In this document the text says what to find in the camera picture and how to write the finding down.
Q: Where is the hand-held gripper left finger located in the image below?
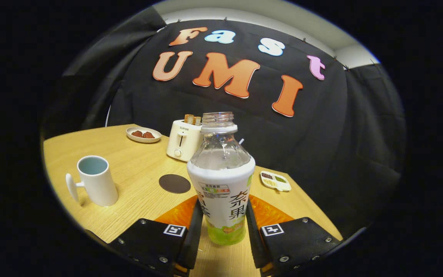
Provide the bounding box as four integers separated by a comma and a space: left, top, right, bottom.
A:
108, 194, 205, 275

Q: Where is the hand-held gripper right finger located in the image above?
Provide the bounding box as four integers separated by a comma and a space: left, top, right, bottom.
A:
246, 194, 341, 275

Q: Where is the dark brown round coaster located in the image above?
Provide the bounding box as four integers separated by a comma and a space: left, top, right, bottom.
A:
159, 174, 191, 194

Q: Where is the white cup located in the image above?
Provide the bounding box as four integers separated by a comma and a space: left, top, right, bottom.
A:
65, 155, 119, 207

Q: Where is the clear juice bottle white label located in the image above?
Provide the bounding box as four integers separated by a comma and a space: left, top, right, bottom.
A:
187, 112, 256, 246

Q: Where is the divided white dish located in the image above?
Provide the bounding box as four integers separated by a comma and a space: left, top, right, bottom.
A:
260, 171, 292, 192

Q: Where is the wooden table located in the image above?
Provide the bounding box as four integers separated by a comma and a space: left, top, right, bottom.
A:
43, 124, 343, 277

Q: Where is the black backdrop cloth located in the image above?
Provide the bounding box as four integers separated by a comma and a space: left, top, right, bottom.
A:
43, 6, 406, 239

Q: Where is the round white plate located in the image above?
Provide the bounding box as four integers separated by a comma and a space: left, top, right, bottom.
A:
126, 127, 162, 144

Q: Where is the white toaster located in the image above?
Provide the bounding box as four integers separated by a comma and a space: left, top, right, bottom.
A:
167, 119, 203, 162

